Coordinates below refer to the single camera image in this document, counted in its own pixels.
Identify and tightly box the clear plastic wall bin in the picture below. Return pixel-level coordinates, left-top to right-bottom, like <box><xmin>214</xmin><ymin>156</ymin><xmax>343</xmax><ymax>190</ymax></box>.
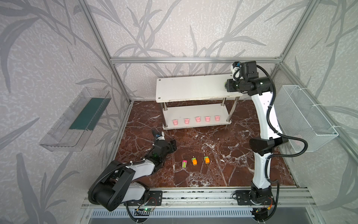
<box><xmin>39</xmin><ymin>87</ymin><xmax>112</xmax><ymax>152</ymax></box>

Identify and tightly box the white two-tier shelf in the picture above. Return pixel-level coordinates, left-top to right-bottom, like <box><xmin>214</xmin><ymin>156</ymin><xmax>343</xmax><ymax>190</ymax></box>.
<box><xmin>156</xmin><ymin>74</ymin><xmax>242</xmax><ymax>130</ymax></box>

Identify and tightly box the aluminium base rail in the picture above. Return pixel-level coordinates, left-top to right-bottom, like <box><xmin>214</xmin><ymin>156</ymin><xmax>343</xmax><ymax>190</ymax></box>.
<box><xmin>81</xmin><ymin>187</ymin><xmax>317</xmax><ymax>209</ymax></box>

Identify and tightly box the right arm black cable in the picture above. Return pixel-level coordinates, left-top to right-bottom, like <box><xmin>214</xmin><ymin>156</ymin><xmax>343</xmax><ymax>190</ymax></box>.
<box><xmin>233</xmin><ymin>64</ymin><xmax>309</xmax><ymax>222</ymax></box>

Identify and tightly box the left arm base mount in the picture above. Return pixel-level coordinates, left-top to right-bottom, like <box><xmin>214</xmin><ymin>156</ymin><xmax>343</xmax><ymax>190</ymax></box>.
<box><xmin>131</xmin><ymin>190</ymin><xmax>163</xmax><ymax>206</ymax></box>

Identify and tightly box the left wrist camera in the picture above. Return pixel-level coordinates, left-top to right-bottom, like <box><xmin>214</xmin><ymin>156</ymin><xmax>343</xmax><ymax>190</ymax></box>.
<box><xmin>152</xmin><ymin>129</ymin><xmax>165</xmax><ymax>142</ymax></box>

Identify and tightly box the white wire mesh basket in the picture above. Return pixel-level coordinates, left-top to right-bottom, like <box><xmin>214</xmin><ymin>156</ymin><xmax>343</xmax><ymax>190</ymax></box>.
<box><xmin>274</xmin><ymin>85</ymin><xmax>338</xmax><ymax>152</ymax></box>

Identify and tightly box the orange toy car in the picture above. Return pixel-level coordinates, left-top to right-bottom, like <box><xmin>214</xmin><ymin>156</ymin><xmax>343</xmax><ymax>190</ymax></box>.
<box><xmin>204</xmin><ymin>156</ymin><xmax>210</xmax><ymax>164</ymax></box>
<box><xmin>192</xmin><ymin>157</ymin><xmax>198</xmax><ymax>166</ymax></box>

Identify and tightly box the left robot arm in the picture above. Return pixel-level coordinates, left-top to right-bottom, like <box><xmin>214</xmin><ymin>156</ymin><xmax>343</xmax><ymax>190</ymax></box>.
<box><xmin>88</xmin><ymin>139</ymin><xmax>177</xmax><ymax>211</ymax></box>

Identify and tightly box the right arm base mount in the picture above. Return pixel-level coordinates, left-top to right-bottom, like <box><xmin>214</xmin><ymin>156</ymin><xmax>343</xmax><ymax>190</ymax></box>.
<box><xmin>232</xmin><ymin>190</ymin><xmax>276</xmax><ymax>207</ymax></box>

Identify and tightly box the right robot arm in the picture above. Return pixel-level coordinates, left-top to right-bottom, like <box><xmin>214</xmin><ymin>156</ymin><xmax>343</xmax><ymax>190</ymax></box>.
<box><xmin>225</xmin><ymin>61</ymin><xmax>287</xmax><ymax>205</ymax></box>

